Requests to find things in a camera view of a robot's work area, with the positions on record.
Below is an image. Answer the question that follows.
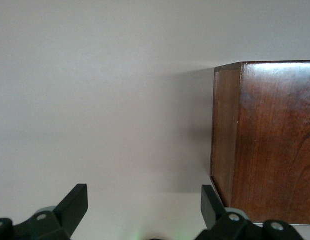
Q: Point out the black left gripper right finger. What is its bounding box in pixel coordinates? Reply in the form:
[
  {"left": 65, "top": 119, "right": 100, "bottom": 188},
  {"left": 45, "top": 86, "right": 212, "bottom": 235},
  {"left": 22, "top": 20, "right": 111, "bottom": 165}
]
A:
[{"left": 194, "top": 185, "right": 304, "bottom": 240}]

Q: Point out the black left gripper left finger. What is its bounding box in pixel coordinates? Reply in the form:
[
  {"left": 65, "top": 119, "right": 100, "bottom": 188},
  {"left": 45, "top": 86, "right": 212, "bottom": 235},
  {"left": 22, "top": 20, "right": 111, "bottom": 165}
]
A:
[{"left": 0, "top": 184, "right": 89, "bottom": 240}]

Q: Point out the dark brown wooden cabinet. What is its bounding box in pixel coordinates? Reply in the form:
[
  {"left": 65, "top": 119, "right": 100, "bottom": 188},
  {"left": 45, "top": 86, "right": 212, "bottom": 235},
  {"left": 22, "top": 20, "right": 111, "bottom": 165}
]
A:
[{"left": 210, "top": 60, "right": 310, "bottom": 225}]

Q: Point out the brown table cloth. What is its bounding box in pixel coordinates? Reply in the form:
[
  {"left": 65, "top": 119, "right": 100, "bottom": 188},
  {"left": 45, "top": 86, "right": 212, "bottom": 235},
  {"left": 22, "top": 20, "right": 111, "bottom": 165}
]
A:
[{"left": 0, "top": 0, "right": 310, "bottom": 240}]

